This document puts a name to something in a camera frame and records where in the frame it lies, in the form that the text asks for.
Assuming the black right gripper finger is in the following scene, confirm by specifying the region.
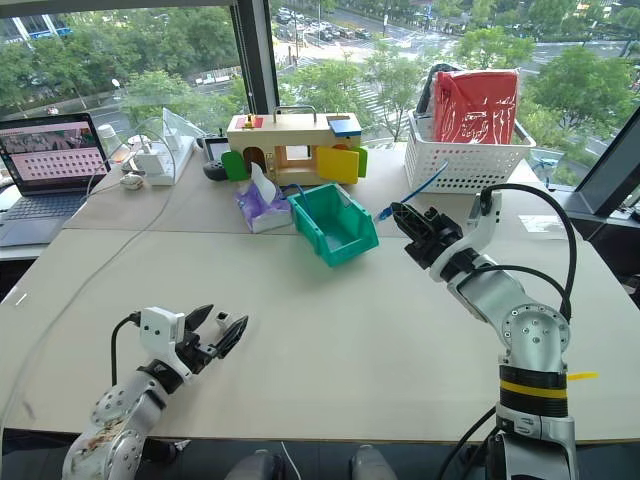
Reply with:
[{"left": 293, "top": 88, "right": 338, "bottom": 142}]
[
  {"left": 390, "top": 201, "right": 417, "bottom": 243},
  {"left": 399, "top": 202, "right": 431, "bottom": 238}
]

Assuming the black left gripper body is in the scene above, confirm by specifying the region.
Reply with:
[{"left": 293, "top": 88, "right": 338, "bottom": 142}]
[{"left": 174, "top": 324, "right": 222, "bottom": 376}]

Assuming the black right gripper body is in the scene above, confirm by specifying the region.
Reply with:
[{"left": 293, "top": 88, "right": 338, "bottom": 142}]
[{"left": 403, "top": 207, "right": 465, "bottom": 272}]

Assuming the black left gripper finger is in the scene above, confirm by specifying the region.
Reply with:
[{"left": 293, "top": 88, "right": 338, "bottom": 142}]
[
  {"left": 215, "top": 314, "right": 250, "bottom": 360},
  {"left": 185, "top": 303, "right": 216, "bottom": 334}
]

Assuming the blue network cable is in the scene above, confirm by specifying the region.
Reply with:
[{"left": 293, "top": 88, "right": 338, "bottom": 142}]
[{"left": 375, "top": 158, "right": 449, "bottom": 224}]

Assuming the green plastic bin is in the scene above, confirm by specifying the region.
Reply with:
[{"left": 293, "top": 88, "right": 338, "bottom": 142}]
[{"left": 286, "top": 182, "right": 380, "bottom": 269}]

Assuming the white perforated plastic basket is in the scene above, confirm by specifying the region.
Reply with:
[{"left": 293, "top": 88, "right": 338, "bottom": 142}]
[{"left": 403, "top": 108, "right": 538, "bottom": 194}]

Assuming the purple tissue box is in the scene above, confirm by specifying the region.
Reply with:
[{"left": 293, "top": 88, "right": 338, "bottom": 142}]
[{"left": 234, "top": 161, "right": 294, "bottom": 235}]

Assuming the black item behind red bag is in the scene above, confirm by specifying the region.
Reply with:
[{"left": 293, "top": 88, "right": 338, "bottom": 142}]
[{"left": 415, "top": 62, "right": 455, "bottom": 120}]

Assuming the red plastic bag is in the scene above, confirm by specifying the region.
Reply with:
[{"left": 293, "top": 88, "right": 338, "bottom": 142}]
[{"left": 431, "top": 69, "right": 522, "bottom": 147}]

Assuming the wooden latch box toy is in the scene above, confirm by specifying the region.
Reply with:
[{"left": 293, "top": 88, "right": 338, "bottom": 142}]
[{"left": 221, "top": 105, "right": 370, "bottom": 188}]

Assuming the small white round object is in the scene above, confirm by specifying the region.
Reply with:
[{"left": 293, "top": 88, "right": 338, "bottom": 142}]
[{"left": 118, "top": 170, "right": 147, "bottom": 192}]

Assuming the white power strip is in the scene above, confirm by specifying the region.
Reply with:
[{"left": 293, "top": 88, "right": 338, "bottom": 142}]
[{"left": 144, "top": 134, "right": 197, "bottom": 187}]

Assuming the black handheld controller with screen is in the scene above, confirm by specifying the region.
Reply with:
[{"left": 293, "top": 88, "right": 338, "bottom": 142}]
[{"left": 201, "top": 133, "right": 233, "bottom": 183}]

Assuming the white power adapter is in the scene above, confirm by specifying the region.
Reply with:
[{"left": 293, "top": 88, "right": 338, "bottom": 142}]
[{"left": 133, "top": 148, "right": 162, "bottom": 175}]

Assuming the dark monitor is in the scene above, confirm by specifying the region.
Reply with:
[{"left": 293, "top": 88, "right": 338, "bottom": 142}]
[{"left": 573, "top": 105, "right": 640, "bottom": 217}]

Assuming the clear acrylic stand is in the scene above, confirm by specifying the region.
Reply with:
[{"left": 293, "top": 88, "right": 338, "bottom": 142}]
[{"left": 161, "top": 106, "right": 197, "bottom": 147}]

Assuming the clear plastic cup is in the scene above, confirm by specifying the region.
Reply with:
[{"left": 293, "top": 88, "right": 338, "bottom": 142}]
[{"left": 96, "top": 123, "right": 132, "bottom": 165}]

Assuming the open laptop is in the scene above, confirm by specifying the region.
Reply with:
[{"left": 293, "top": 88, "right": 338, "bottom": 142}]
[{"left": 0, "top": 111, "right": 113, "bottom": 249}]

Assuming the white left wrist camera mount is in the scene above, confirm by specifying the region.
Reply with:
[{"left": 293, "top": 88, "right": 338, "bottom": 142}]
[{"left": 138, "top": 306, "right": 194, "bottom": 384}]

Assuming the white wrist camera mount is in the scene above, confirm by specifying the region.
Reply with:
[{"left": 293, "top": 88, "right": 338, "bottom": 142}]
[
  {"left": 138, "top": 306, "right": 194, "bottom": 384},
  {"left": 428, "top": 189, "right": 504, "bottom": 281}
]

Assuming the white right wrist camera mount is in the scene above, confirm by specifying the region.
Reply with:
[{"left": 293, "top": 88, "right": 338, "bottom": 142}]
[{"left": 428, "top": 189, "right": 504, "bottom": 281}]

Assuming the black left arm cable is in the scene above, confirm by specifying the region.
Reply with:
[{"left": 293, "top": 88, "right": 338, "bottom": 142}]
[{"left": 110, "top": 311, "right": 144, "bottom": 387}]

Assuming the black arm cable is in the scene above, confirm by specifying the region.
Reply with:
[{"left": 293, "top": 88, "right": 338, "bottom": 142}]
[
  {"left": 455, "top": 183, "right": 579, "bottom": 322},
  {"left": 110, "top": 311, "right": 144, "bottom": 387}
]

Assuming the thin blue cable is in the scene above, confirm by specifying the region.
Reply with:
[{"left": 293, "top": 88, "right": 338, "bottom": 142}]
[{"left": 283, "top": 182, "right": 312, "bottom": 214}]

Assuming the long white cable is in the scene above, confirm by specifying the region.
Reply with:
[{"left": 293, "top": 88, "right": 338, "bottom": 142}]
[{"left": 0, "top": 130, "right": 179, "bottom": 441}]

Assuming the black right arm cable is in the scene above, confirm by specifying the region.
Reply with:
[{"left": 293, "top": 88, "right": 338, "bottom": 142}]
[{"left": 455, "top": 183, "right": 579, "bottom": 322}]

